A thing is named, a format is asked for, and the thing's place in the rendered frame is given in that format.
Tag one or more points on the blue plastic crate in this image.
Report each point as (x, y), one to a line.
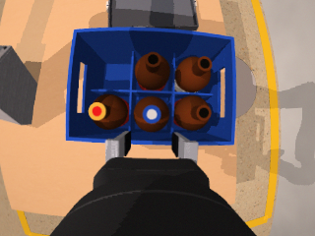
(110, 53)

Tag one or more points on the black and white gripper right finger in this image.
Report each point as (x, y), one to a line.
(184, 148)

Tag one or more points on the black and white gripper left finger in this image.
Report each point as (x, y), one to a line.
(119, 146)

